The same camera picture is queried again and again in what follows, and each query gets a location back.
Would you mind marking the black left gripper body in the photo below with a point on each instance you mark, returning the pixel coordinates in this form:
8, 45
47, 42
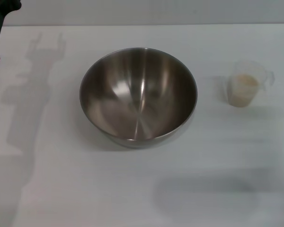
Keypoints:
0, 11

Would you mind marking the stainless steel mixing bowl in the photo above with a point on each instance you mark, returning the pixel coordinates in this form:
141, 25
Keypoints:
138, 94

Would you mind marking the clear plastic measuring cup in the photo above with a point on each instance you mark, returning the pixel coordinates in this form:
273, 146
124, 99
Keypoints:
234, 97

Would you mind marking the beige rice grains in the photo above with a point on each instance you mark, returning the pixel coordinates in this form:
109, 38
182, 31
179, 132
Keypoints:
245, 87

